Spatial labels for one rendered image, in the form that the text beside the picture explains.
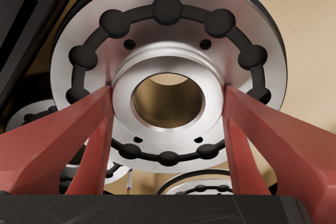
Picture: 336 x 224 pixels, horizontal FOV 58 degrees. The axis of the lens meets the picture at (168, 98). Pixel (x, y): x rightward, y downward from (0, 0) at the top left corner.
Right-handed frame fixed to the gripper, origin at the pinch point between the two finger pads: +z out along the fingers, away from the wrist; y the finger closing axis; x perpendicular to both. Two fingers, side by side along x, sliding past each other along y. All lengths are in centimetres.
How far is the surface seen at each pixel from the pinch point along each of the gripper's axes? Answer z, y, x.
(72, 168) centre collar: 6.6, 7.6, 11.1
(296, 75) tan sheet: 10.3, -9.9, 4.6
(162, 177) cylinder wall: 9.2, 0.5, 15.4
